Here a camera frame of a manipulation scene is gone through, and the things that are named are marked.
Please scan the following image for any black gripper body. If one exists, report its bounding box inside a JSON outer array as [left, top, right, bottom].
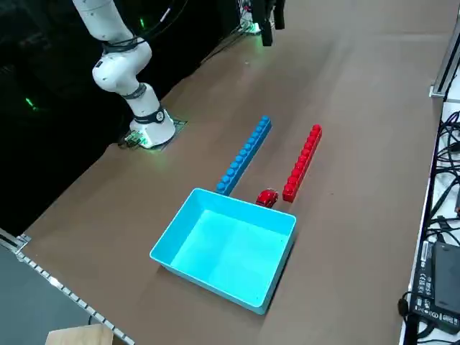
[[251, 0, 285, 23]]

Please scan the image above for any cyan plastic bin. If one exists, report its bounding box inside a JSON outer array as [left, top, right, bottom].
[[149, 187, 298, 317]]

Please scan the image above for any red building block row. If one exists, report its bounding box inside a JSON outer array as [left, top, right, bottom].
[[282, 124, 323, 203]]

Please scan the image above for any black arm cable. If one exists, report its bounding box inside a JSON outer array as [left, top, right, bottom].
[[99, 0, 190, 52]]

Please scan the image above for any aluminium camera stand post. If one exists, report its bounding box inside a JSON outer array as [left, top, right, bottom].
[[428, 0, 460, 99]]

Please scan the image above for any black power adapter with label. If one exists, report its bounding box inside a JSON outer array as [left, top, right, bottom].
[[410, 239, 460, 336]]

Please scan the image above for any silver slotted table edge rail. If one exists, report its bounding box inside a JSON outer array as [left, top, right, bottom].
[[0, 226, 136, 345]]

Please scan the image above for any light wooden board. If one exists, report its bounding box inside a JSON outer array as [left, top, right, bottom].
[[45, 323, 114, 345]]

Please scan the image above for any black cable with plug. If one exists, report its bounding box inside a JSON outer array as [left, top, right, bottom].
[[396, 290, 432, 345]]

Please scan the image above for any red toy car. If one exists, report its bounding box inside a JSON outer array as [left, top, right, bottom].
[[255, 188, 281, 209]]

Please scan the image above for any blue building block row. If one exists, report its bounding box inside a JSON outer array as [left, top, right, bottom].
[[215, 114, 273, 197]]

